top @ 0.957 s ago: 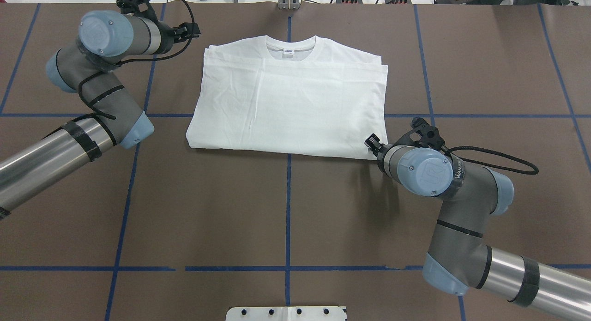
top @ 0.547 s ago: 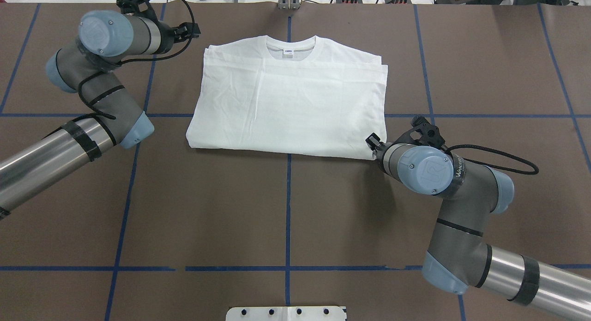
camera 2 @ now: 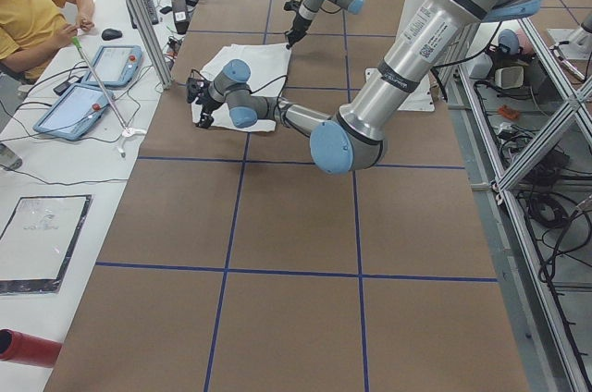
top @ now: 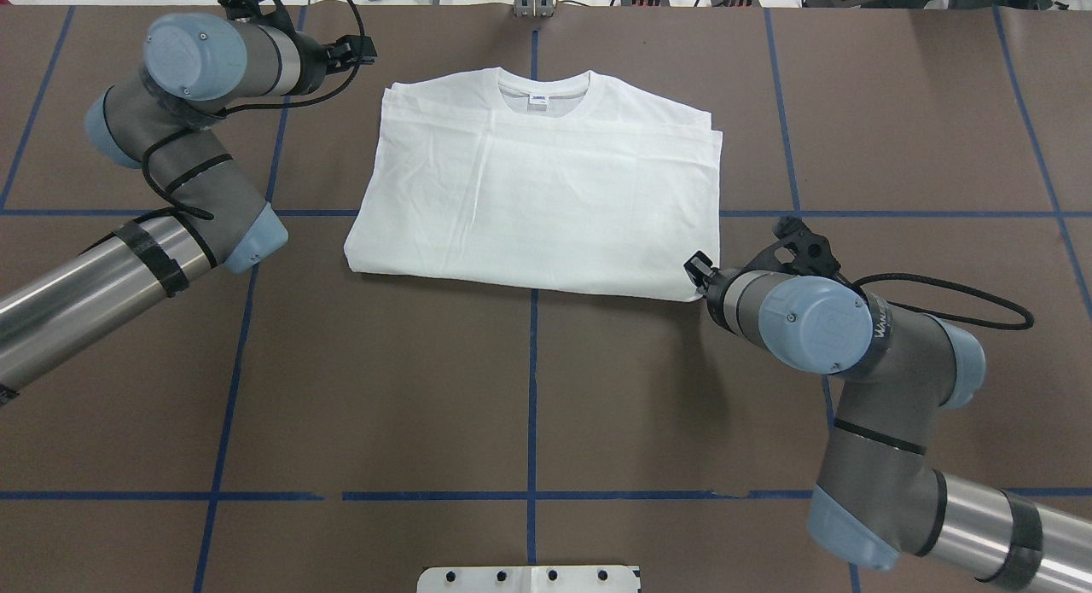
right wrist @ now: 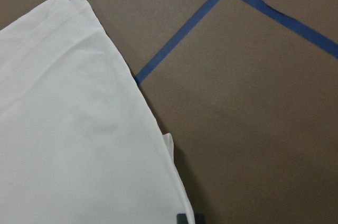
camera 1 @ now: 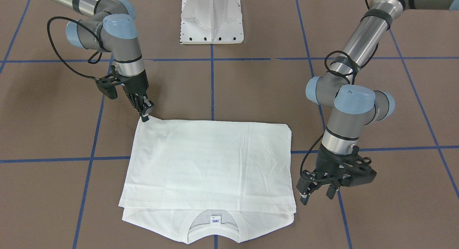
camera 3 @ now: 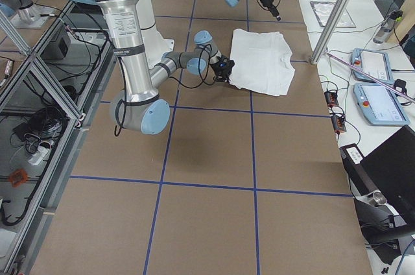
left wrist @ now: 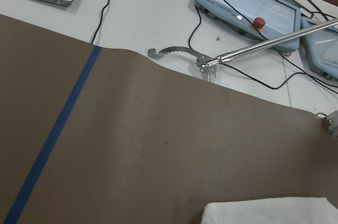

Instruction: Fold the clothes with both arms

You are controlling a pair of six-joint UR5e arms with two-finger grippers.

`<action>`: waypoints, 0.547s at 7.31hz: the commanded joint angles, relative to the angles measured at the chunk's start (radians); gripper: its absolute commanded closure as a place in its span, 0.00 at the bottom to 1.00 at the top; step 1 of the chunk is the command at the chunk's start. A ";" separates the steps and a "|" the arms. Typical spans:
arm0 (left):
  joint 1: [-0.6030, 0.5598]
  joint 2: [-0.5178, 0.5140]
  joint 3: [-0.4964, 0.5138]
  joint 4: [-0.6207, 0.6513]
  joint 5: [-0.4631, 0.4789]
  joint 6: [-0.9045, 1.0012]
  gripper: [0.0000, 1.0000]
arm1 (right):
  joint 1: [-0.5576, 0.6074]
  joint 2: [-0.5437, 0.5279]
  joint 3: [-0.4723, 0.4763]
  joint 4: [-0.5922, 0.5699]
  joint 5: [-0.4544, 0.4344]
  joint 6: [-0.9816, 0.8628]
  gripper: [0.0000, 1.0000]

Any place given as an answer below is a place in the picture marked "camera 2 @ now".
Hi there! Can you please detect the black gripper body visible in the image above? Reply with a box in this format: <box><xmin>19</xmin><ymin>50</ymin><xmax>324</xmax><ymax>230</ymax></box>
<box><xmin>186</xmin><ymin>77</ymin><xmax>217</xmax><ymax>122</ymax></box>
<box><xmin>283</xmin><ymin>0</ymin><xmax>317</xmax><ymax>43</ymax></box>

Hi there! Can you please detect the white long-sleeve printed shirt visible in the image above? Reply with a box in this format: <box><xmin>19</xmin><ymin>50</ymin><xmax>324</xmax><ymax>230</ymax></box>
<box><xmin>200</xmin><ymin>43</ymin><xmax>291</xmax><ymax>132</ymax></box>

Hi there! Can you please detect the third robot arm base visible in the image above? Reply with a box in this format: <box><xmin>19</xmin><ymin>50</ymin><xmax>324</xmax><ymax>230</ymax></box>
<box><xmin>547</xmin><ymin>14</ymin><xmax>591</xmax><ymax>60</ymax></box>

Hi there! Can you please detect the upper blue teach pendant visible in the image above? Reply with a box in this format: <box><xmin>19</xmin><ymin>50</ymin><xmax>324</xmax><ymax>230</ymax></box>
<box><xmin>91</xmin><ymin>45</ymin><xmax>143</xmax><ymax>89</ymax></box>

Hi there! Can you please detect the blue teach pendant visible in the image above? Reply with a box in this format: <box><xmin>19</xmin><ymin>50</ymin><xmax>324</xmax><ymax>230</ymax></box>
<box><xmin>91</xmin><ymin>45</ymin><xmax>143</xmax><ymax>89</ymax></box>
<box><xmin>33</xmin><ymin>84</ymin><xmax>109</xmax><ymax>141</ymax></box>

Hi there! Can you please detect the black computer mouse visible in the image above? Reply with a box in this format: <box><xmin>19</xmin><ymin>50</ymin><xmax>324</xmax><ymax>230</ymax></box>
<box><xmin>101</xmin><ymin>29</ymin><xmax>123</xmax><ymax>41</ymax></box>

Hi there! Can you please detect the black keyboard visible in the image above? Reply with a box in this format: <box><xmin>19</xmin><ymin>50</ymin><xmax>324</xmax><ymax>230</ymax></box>
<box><xmin>142</xmin><ymin>0</ymin><xmax>159</xmax><ymax>25</ymax></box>

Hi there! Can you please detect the lower blue teach pendant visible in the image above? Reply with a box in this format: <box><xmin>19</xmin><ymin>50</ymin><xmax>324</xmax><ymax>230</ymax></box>
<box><xmin>33</xmin><ymin>84</ymin><xmax>109</xmax><ymax>141</ymax></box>

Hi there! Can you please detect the person in yellow shirt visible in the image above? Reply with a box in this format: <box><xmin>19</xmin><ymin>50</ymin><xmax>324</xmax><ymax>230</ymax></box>
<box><xmin>1</xmin><ymin>0</ymin><xmax>94</xmax><ymax>84</ymax></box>

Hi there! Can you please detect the silver foil tray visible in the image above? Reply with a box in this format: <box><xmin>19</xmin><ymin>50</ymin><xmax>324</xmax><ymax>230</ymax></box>
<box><xmin>1</xmin><ymin>194</ymin><xmax>92</xmax><ymax>296</ymax></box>

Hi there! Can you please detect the red cylinder bottle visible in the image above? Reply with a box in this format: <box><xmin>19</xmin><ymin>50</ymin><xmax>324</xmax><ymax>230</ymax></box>
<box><xmin>1</xmin><ymin>329</ymin><xmax>62</xmax><ymax>368</ymax></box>

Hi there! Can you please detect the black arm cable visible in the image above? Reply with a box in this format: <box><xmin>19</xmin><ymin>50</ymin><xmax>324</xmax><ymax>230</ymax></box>
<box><xmin>189</xmin><ymin>68</ymin><xmax>290</xmax><ymax>97</ymax></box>

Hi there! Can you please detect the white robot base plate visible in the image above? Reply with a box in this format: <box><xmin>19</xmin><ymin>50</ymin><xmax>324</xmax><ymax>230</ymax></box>
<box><xmin>364</xmin><ymin>67</ymin><xmax>436</xmax><ymax>112</ymax></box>

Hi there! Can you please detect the grey aluminium post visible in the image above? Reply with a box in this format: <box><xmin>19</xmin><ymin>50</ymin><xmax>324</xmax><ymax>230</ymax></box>
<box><xmin>126</xmin><ymin>0</ymin><xmax>173</xmax><ymax>90</ymax></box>

